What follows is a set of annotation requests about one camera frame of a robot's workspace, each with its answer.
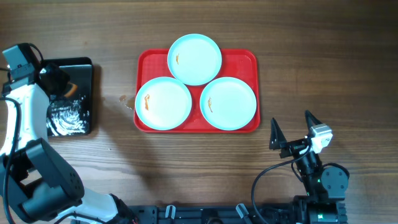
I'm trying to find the orange and green sponge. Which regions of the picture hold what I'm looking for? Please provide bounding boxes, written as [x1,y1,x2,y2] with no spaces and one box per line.
[63,82,78,98]

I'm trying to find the light blue plate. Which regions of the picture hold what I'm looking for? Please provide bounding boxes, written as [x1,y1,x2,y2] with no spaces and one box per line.
[135,77,192,131]
[200,77,257,131]
[167,34,223,86]

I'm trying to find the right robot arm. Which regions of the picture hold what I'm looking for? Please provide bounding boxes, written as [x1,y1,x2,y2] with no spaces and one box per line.
[269,111,349,223]

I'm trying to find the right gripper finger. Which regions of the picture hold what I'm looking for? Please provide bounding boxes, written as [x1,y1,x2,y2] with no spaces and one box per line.
[305,110,322,136]
[269,118,287,150]

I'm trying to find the black water tray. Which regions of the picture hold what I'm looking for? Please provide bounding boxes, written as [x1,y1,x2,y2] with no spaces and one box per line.
[42,57,94,137]

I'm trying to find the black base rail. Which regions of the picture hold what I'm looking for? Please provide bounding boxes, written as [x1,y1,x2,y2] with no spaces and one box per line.
[131,202,348,224]

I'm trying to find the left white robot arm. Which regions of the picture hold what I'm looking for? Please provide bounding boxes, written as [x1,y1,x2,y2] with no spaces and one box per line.
[1,62,138,223]

